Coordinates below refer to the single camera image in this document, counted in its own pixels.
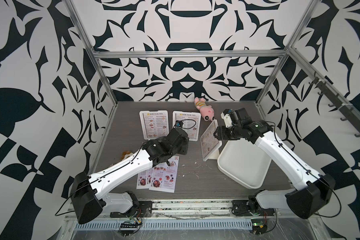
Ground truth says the left circuit board with wires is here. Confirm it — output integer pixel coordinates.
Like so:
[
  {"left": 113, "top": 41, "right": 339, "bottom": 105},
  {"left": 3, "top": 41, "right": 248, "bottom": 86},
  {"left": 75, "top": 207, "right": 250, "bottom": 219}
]
[{"left": 119, "top": 209, "right": 143, "bottom": 237}]

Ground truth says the brown white plush toy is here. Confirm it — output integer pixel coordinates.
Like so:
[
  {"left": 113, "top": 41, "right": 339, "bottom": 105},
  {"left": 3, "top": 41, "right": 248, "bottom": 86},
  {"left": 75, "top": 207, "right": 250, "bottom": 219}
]
[{"left": 121, "top": 151, "right": 134, "bottom": 160}]

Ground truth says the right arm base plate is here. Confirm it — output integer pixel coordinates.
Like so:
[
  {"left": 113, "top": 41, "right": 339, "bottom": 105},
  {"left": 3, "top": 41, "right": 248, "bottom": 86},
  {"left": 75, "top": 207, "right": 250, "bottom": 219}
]
[{"left": 231, "top": 199, "right": 275, "bottom": 217}]

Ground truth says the dim sum menu sheet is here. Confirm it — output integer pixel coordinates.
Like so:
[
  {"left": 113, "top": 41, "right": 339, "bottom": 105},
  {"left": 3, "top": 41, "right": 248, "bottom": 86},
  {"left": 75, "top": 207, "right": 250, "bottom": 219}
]
[
  {"left": 142, "top": 112, "right": 168, "bottom": 138},
  {"left": 200, "top": 120, "right": 219, "bottom": 159}
]

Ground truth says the circuit board with wires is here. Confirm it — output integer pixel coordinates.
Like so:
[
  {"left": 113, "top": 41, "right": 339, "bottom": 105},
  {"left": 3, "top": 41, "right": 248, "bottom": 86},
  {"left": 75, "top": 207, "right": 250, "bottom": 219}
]
[
  {"left": 119, "top": 209, "right": 143, "bottom": 237},
  {"left": 251, "top": 215, "right": 268, "bottom": 236}
]

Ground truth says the white plastic tray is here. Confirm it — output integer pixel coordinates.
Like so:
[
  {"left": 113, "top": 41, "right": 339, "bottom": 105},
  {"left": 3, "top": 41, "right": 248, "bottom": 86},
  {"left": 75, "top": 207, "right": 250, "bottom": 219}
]
[{"left": 217, "top": 139, "right": 272, "bottom": 189}]

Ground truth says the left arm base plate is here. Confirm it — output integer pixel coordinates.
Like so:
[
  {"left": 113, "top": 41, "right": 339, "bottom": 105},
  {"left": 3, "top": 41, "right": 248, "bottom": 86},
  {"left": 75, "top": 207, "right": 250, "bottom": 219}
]
[{"left": 110, "top": 201, "right": 153, "bottom": 218}]

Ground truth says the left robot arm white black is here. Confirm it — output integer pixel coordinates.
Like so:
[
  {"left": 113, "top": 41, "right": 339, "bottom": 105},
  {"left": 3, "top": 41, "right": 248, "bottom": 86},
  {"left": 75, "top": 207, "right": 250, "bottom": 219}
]
[{"left": 70, "top": 128, "right": 189, "bottom": 225}]

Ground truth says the right circuit board with wires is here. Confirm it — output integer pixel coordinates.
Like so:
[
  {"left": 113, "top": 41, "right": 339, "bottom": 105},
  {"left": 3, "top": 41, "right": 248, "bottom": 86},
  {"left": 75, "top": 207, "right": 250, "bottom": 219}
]
[{"left": 251, "top": 215, "right": 268, "bottom": 236}]

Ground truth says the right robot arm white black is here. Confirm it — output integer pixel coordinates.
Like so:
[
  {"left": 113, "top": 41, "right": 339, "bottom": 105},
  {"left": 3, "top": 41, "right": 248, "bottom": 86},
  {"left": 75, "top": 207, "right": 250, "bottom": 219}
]
[{"left": 214, "top": 108, "right": 336, "bottom": 219}]

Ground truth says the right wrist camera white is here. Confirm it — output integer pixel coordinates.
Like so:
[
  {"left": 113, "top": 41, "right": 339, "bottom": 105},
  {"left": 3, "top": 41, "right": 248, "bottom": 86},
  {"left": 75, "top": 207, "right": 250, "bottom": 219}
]
[{"left": 221, "top": 109, "right": 233, "bottom": 128}]

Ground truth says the pink special menu sheet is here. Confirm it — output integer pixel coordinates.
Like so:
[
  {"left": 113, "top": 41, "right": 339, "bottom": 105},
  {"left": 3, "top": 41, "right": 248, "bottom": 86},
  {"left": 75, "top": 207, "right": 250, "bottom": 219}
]
[{"left": 145, "top": 168, "right": 154, "bottom": 189}]

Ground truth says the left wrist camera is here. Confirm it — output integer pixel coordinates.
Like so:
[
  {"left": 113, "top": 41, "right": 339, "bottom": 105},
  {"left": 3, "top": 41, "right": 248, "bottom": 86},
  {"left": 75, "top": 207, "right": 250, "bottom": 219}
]
[{"left": 174, "top": 121, "right": 183, "bottom": 128}]

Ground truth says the pink striped plush toy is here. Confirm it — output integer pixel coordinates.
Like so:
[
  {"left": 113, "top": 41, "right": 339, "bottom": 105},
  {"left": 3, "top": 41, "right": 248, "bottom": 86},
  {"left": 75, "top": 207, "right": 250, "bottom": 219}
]
[{"left": 194, "top": 97, "right": 215, "bottom": 122}]

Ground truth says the wall hook rail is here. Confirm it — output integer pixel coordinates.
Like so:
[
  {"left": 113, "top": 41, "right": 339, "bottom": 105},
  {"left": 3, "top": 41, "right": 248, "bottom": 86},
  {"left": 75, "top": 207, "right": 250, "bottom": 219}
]
[{"left": 308, "top": 71, "right": 360, "bottom": 145}]

